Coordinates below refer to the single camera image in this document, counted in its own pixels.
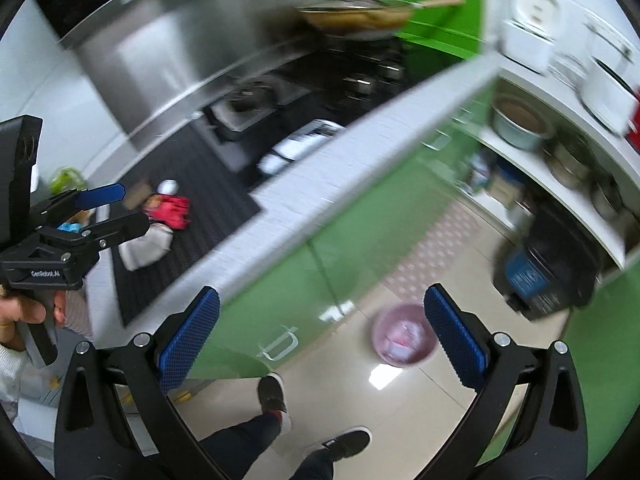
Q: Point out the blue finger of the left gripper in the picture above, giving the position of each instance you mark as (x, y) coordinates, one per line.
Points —
(100, 195)
(113, 232)

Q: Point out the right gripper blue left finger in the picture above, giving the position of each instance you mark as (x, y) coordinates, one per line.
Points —
(182, 336)

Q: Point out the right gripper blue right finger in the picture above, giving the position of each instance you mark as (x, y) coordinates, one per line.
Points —
(465, 351)

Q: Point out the red paper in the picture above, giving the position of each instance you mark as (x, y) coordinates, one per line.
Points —
(173, 211)

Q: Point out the small white cup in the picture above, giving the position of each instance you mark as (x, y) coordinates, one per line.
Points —
(168, 187)

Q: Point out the pink paper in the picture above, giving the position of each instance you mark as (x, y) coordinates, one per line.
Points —
(152, 203)

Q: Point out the pink trash bin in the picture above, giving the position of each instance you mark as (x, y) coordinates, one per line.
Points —
(401, 335)

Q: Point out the white kitchen shelf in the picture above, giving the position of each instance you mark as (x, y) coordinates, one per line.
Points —
(618, 239)

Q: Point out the person's left hand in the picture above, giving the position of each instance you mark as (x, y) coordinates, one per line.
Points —
(16, 308)

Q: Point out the blue cup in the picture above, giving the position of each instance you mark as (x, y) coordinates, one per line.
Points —
(72, 227)

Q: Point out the green lidded glass pitcher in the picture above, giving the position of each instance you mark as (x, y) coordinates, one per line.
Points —
(65, 179)

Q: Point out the person's left shoe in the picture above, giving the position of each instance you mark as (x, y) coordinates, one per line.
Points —
(271, 398)

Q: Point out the person's shoe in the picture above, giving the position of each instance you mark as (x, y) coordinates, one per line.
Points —
(346, 444)
(271, 398)

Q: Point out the blue black pedal bin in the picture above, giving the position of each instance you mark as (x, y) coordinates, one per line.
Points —
(554, 267)

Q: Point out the black striped placemat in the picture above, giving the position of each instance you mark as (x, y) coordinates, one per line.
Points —
(219, 206)

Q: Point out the polka dot floor mat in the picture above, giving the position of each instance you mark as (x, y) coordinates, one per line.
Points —
(435, 253)

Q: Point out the person's right shoe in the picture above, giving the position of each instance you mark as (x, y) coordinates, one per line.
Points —
(346, 444)

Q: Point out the steel pot on shelf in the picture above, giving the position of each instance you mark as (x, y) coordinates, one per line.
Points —
(570, 160)

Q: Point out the light blue basin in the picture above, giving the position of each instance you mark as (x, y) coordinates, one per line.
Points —
(519, 124)

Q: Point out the white stove label sticker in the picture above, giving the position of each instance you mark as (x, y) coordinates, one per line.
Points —
(298, 145)

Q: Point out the black gas stove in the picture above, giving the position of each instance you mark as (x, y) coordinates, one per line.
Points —
(339, 81)

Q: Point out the frying pan with lid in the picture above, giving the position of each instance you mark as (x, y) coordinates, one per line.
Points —
(365, 20)

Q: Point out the white rice cooker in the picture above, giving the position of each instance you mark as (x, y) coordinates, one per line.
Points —
(528, 36)

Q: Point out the white pot red handle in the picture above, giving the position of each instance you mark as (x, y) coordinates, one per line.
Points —
(606, 92)

